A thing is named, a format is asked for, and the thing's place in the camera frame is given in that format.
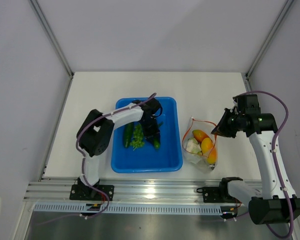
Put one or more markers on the red orange mango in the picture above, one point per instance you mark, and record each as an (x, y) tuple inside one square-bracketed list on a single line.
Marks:
[(199, 135)]

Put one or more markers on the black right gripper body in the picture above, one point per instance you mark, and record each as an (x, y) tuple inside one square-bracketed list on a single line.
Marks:
[(230, 123)]

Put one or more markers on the blue plastic tray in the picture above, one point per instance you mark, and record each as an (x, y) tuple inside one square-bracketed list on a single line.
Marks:
[(147, 159)]

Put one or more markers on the green grape bunch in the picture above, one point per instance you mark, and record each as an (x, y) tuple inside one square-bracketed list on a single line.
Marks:
[(137, 139)]

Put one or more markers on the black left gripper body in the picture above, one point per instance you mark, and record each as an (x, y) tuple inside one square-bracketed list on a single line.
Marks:
[(150, 128)]

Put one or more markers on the aluminium mounting rail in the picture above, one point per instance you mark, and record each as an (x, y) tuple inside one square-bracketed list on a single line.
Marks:
[(126, 191)]

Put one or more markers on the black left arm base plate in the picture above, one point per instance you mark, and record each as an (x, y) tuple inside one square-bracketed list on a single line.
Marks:
[(81, 192)]

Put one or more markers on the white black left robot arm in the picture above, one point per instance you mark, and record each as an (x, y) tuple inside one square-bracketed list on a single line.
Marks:
[(94, 135)]

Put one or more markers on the clear zip top bag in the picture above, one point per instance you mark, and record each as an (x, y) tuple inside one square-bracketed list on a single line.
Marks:
[(199, 161)]

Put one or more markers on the dark green cucumber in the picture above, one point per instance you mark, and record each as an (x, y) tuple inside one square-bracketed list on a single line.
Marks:
[(127, 134)]

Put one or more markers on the green chili pepper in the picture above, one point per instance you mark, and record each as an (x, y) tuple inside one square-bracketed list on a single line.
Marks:
[(156, 142)]

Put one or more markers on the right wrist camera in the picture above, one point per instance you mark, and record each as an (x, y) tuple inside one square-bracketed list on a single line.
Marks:
[(247, 104)]

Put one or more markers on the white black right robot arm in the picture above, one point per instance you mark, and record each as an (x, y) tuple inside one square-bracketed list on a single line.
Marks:
[(278, 201)]

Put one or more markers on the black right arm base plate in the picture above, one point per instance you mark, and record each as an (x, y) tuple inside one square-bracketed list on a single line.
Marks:
[(214, 194)]

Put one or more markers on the yellow orange mango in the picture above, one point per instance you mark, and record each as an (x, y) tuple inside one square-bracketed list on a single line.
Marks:
[(209, 150)]

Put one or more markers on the white green cabbage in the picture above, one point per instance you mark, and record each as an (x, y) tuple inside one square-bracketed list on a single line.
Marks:
[(193, 147)]

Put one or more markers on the white slotted cable duct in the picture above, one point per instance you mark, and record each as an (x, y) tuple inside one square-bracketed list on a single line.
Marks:
[(114, 208)]

